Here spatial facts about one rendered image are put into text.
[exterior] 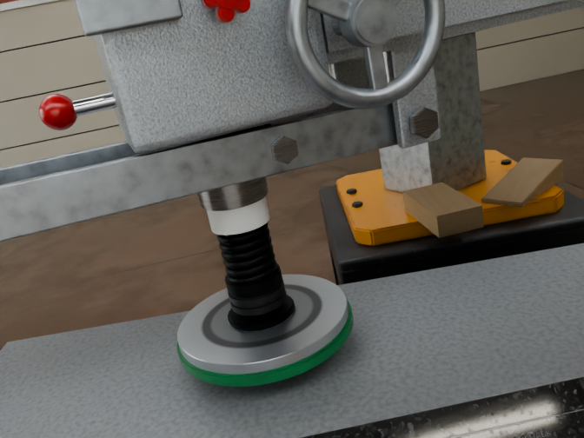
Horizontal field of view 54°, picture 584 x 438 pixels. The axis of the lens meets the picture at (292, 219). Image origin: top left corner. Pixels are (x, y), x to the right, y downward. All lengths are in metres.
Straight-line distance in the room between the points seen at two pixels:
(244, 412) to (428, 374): 0.20
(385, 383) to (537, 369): 0.16
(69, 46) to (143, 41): 6.31
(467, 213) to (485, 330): 0.52
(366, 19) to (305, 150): 0.17
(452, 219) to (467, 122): 0.35
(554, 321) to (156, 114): 0.51
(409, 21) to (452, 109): 0.84
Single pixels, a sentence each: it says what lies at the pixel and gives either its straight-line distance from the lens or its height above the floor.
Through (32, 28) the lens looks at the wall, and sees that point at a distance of 6.90.
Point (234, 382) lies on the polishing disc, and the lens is 0.64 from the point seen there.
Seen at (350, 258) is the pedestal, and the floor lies 0.74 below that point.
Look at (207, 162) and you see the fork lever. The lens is 0.58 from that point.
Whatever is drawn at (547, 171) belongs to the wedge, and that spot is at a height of 0.82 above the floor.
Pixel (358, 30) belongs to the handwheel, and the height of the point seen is 1.24.
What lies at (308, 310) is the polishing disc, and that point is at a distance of 0.70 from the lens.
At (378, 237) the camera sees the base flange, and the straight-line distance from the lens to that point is 1.31.
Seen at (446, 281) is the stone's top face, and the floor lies 0.87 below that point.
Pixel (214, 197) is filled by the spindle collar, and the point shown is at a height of 1.09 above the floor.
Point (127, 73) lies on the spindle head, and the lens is 0.51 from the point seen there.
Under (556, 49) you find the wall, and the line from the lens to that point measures 7.89.
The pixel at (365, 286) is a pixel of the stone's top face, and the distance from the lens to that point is 0.85.
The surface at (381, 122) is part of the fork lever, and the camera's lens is 0.64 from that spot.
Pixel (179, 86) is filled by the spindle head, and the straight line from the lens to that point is 0.52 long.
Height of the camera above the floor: 1.26
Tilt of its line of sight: 19 degrees down
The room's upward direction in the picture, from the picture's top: 11 degrees counter-clockwise
